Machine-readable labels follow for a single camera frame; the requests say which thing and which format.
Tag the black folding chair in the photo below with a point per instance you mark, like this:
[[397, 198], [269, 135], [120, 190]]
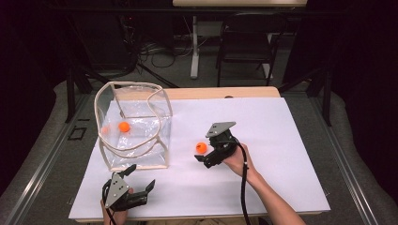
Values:
[[244, 43]]

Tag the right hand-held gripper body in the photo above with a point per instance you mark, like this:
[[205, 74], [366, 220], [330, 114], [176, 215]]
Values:
[[222, 143]]

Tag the person's lap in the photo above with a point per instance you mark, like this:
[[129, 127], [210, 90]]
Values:
[[194, 222]]

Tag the person's left hand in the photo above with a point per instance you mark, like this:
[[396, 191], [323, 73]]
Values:
[[115, 218]]

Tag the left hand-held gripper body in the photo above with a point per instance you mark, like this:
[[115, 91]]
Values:
[[117, 189]]

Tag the black metal stand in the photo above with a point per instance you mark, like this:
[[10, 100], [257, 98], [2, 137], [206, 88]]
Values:
[[327, 100], [70, 93]]

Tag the white board sheet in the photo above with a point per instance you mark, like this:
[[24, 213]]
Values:
[[275, 131]]

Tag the white desk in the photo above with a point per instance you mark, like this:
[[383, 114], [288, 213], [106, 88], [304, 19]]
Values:
[[195, 47]]

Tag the orange ping pong ball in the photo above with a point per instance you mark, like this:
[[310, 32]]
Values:
[[124, 126], [201, 147]]

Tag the black tripod leg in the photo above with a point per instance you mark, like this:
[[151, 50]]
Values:
[[156, 75]]

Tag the person's right hand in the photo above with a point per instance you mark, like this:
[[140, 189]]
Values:
[[239, 162]]

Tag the transparent bag with beige trim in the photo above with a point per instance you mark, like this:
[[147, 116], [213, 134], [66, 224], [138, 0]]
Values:
[[134, 140]]

